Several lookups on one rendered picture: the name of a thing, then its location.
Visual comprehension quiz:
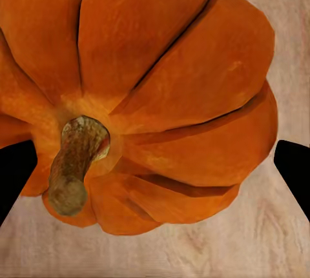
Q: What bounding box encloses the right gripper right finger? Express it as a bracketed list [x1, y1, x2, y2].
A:
[274, 140, 310, 220]

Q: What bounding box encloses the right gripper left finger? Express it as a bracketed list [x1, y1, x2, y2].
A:
[0, 140, 38, 226]

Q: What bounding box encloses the pumpkin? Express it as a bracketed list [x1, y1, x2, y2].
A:
[0, 0, 279, 236]

